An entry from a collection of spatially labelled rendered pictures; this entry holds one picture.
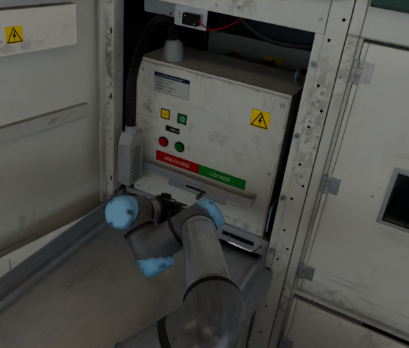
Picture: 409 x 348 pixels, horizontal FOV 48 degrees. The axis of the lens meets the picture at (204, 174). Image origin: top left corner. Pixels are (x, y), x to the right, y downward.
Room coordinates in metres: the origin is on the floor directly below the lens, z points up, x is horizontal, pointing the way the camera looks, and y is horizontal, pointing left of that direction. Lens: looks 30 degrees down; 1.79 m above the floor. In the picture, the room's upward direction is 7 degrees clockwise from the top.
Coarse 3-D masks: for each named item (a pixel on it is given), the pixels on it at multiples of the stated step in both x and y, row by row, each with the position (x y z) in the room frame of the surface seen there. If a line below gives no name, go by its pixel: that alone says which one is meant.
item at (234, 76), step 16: (160, 48) 1.47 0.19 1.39; (192, 48) 1.52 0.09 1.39; (176, 64) 1.31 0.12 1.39; (192, 64) 1.34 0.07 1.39; (208, 64) 1.36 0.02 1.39; (224, 64) 1.38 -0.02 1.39; (240, 64) 1.40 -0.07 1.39; (256, 64) 1.42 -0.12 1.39; (224, 80) 1.24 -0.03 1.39; (240, 80) 1.24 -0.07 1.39; (256, 80) 1.26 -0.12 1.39; (272, 80) 1.28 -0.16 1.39; (288, 80) 1.29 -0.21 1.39; (304, 80) 1.31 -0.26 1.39; (288, 96) 1.16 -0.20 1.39; (288, 112) 1.16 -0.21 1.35; (288, 128) 1.19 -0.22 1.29; (288, 144) 1.22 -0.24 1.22; (272, 192) 1.16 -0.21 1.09; (272, 224) 1.24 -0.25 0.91
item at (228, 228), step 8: (128, 192) 1.35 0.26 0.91; (144, 192) 1.33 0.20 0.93; (224, 224) 1.20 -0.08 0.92; (224, 232) 1.20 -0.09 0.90; (232, 232) 1.18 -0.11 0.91; (240, 232) 1.17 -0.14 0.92; (248, 232) 1.17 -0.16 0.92; (232, 240) 1.18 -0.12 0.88; (240, 240) 1.17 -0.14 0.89; (248, 240) 1.16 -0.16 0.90; (264, 240) 1.14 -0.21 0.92; (248, 248) 1.16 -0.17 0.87; (264, 248) 1.14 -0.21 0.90
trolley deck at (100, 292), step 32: (96, 256) 1.07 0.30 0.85; (128, 256) 1.08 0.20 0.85; (224, 256) 1.14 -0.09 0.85; (32, 288) 0.91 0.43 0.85; (64, 288) 0.92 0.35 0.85; (96, 288) 0.94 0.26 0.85; (128, 288) 0.95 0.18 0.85; (160, 288) 0.96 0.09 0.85; (256, 288) 1.01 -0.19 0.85; (0, 320) 0.79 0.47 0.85; (32, 320) 0.80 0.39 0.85; (64, 320) 0.81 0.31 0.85; (96, 320) 0.82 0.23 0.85; (128, 320) 0.83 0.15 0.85
